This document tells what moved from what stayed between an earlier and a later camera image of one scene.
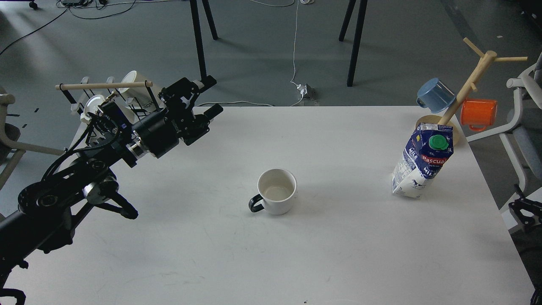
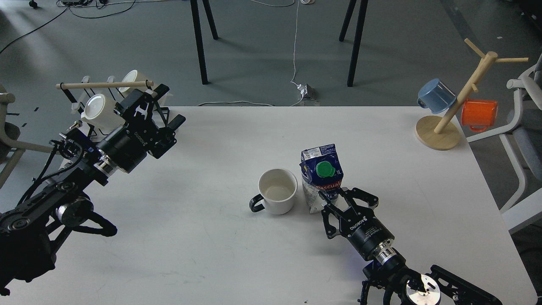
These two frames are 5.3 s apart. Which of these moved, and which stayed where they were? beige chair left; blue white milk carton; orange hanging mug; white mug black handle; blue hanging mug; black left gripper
Moved: black left gripper; blue white milk carton
Stayed: blue hanging mug; white mug black handle; beige chair left; orange hanging mug
